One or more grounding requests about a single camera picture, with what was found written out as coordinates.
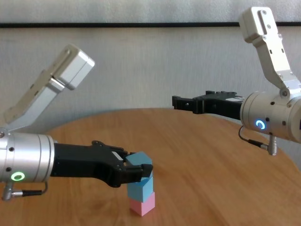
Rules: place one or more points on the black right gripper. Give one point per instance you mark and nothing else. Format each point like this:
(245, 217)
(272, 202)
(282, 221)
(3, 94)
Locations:
(223, 106)

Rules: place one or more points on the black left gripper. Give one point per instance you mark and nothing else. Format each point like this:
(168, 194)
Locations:
(89, 162)

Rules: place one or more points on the light blue cube block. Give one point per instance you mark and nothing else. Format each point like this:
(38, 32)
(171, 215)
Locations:
(141, 190)
(138, 161)

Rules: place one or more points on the pink cube block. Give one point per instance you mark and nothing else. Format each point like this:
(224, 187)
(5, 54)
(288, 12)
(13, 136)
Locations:
(142, 207)

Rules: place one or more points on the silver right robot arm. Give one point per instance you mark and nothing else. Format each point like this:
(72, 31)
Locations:
(272, 115)

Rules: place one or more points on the frosted white window panel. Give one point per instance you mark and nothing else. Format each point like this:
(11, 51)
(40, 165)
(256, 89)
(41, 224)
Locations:
(117, 10)

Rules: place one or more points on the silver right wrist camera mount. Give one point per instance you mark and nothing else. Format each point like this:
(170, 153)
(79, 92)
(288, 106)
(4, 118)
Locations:
(270, 47)

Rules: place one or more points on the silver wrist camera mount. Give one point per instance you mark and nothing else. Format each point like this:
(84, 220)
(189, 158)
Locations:
(270, 47)
(47, 91)

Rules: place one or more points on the black wall rail strip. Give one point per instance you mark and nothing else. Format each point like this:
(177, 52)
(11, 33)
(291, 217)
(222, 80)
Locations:
(117, 25)

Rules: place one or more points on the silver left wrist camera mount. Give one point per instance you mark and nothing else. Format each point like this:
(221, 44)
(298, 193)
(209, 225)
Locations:
(47, 91)

